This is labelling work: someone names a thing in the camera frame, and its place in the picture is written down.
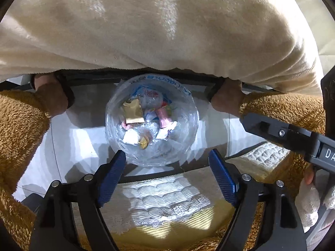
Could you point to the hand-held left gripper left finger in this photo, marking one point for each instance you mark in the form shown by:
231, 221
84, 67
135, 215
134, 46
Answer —
112, 177

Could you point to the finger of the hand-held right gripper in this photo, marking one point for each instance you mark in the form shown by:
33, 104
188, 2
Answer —
253, 128

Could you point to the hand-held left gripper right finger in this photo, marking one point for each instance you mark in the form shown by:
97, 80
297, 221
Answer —
222, 177

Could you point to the white tissue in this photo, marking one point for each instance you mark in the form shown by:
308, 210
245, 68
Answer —
130, 137

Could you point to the silver wrapper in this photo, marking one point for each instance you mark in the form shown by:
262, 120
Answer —
150, 116

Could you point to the clear plastic cup red print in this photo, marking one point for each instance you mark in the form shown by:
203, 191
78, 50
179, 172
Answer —
151, 98

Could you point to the person's right hand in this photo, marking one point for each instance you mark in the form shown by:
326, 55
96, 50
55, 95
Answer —
306, 201

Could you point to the person's right leg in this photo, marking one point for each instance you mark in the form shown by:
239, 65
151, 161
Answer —
282, 107

